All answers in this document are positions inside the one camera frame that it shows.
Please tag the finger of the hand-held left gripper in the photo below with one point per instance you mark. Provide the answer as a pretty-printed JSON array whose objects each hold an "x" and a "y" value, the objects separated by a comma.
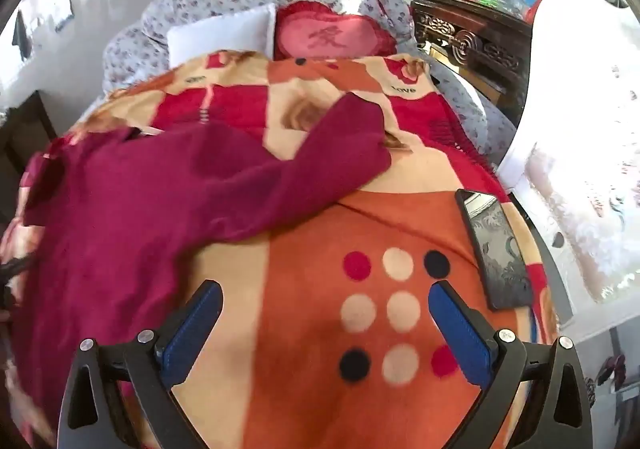
[{"x": 15, "y": 269}]

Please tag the maroon knit garment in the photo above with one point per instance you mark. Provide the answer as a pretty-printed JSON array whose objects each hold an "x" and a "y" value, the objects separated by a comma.
[{"x": 125, "y": 229}]

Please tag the white lace cloth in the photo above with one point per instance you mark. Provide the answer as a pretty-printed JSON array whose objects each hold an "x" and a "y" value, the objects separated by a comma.
[{"x": 575, "y": 129}]

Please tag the printed fleece blanket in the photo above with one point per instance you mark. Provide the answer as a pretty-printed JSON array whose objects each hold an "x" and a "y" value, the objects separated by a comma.
[{"x": 310, "y": 239}]

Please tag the red heart-shaped pillow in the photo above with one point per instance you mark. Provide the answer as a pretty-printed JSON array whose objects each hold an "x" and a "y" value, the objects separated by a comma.
[{"x": 325, "y": 36}]

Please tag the dark red shoe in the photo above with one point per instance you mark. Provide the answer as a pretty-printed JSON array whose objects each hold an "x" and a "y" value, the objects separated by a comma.
[{"x": 612, "y": 369}]

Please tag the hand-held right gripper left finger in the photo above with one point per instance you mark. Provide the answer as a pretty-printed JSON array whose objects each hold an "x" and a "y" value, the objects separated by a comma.
[{"x": 192, "y": 329}]

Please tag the dark wooden desk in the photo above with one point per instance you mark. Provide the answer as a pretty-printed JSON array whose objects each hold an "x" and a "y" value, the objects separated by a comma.
[{"x": 25, "y": 129}]

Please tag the dark hanging garment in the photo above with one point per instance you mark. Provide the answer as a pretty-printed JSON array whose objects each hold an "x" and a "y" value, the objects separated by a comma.
[{"x": 21, "y": 36}]

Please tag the white pillow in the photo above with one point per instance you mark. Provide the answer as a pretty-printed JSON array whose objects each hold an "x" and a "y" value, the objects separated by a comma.
[{"x": 220, "y": 36}]

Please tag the black smartphone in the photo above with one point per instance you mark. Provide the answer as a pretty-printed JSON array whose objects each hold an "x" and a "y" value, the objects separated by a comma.
[{"x": 495, "y": 249}]

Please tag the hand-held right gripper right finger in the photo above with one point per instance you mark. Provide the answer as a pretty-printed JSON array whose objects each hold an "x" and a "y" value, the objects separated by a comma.
[{"x": 460, "y": 334}]

